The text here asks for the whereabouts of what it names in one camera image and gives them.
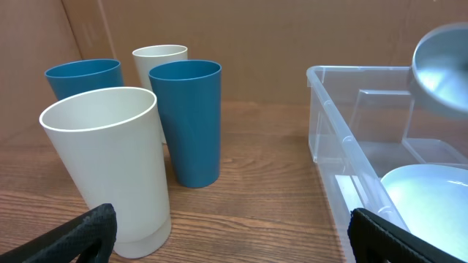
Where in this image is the grey plate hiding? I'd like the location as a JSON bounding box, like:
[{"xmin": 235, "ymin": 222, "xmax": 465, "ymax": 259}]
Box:
[{"xmin": 381, "ymin": 164, "xmax": 467, "ymax": 262}]

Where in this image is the white paper label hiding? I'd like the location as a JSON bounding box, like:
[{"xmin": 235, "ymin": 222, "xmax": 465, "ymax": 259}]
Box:
[{"xmin": 335, "ymin": 175, "xmax": 364, "ymax": 211}]

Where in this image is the grey bowl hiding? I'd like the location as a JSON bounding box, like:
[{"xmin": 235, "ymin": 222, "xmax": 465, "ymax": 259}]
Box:
[{"xmin": 407, "ymin": 23, "xmax": 467, "ymax": 119}]

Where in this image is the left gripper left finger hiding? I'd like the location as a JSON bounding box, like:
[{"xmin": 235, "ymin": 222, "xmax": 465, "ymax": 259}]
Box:
[{"xmin": 1, "ymin": 203, "xmax": 117, "ymax": 263}]

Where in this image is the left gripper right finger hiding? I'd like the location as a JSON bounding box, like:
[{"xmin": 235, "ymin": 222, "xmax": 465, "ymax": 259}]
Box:
[{"xmin": 347, "ymin": 207, "xmax": 463, "ymax": 263}]

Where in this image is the clear plastic storage bin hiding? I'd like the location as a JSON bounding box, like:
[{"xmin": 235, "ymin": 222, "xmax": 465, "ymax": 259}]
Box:
[{"xmin": 306, "ymin": 66, "xmax": 467, "ymax": 262}]

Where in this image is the blue cup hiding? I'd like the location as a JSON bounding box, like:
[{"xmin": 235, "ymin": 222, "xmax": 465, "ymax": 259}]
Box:
[
  {"xmin": 148, "ymin": 60, "xmax": 222, "ymax": 188},
  {"xmin": 45, "ymin": 58, "xmax": 124, "ymax": 100}
]

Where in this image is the beige cup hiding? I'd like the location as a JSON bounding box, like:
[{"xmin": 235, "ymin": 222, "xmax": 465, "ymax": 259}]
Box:
[
  {"xmin": 39, "ymin": 87, "xmax": 171, "ymax": 259},
  {"xmin": 132, "ymin": 44, "xmax": 189, "ymax": 145}
]

